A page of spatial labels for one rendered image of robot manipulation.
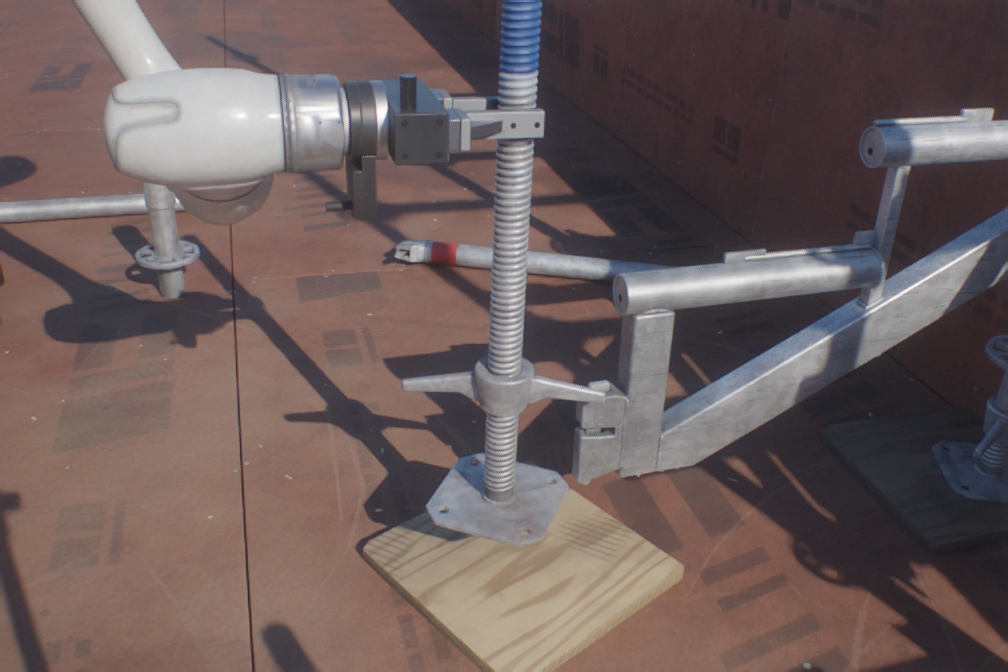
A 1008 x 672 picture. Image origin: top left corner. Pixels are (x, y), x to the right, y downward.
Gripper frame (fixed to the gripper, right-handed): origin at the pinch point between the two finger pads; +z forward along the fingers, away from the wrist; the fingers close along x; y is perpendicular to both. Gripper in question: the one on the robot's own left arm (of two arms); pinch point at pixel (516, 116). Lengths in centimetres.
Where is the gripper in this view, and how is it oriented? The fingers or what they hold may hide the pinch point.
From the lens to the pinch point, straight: 93.8
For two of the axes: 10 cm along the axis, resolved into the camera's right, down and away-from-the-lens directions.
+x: -2.9, -4.8, 8.3
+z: 9.6, -1.0, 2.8
